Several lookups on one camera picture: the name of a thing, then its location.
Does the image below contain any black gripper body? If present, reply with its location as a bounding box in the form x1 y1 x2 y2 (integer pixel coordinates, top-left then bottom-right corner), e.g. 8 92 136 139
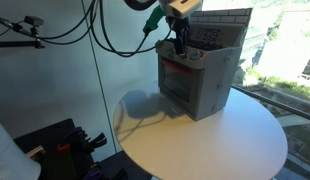
165 15 192 42

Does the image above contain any grey toy oven knob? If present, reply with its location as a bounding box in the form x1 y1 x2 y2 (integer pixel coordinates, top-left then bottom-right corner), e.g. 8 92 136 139
190 50 203 62

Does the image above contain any grey toy oven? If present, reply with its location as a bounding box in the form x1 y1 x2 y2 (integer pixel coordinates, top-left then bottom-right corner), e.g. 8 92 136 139
155 8 253 122

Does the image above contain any round white table top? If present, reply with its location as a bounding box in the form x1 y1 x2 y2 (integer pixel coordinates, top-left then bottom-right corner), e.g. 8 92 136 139
113 87 289 180

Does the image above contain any orange black spring clamp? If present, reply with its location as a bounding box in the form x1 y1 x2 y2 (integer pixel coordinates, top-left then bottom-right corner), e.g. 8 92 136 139
56 126 108 158

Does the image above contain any white rounded cover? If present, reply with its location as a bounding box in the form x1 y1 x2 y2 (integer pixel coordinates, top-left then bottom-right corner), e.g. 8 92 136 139
0 116 42 180

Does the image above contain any green plug cable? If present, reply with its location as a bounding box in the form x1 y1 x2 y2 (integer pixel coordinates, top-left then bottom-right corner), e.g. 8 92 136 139
142 4 165 36

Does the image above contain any thick black cable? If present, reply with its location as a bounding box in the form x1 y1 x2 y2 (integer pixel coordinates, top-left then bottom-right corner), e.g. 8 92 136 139
89 0 173 58

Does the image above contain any dark window rail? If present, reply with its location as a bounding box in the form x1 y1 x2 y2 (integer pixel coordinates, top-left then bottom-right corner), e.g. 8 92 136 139
231 84 310 123

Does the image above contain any thin black cable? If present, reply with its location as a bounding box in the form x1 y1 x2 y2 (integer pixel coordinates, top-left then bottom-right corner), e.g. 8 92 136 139
0 0 98 42

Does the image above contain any small black camera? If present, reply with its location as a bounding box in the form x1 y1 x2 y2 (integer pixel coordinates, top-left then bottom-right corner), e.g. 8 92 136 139
24 15 45 28

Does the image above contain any black equipment with cables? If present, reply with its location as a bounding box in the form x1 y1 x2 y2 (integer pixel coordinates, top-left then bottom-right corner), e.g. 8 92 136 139
13 118 129 180

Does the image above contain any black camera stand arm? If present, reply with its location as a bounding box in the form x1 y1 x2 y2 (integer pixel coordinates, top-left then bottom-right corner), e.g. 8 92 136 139
0 14 46 50

